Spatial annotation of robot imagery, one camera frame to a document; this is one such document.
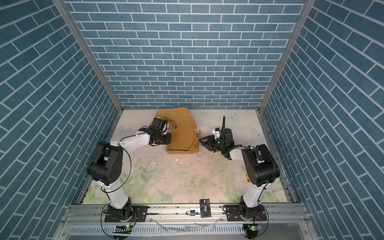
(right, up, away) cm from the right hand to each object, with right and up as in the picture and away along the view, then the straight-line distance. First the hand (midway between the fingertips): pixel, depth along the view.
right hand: (198, 140), depth 90 cm
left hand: (-18, 0, +6) cm, 19 cm away
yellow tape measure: (+28, -20, -7) cm, 35 cm away
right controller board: (+26, -41, -19) cm, 52 cm away
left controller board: (-35, -41, -18) cm, 57 cm away
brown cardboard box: (-9, +2, +6) cm, 11 cm away
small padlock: (-4, -35, -16) cm, 38 cm away
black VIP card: (+3, -33, -14) cm, 36 cm away
